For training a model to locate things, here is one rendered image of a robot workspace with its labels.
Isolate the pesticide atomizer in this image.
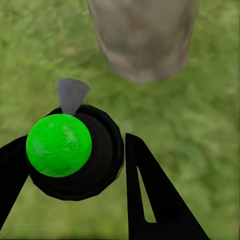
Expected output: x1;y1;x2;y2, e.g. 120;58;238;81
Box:
25;78;125;201

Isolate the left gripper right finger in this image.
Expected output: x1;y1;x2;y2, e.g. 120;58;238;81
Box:
125;133;210;240

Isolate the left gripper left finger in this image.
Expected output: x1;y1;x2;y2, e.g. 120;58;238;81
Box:
0;135;29;229

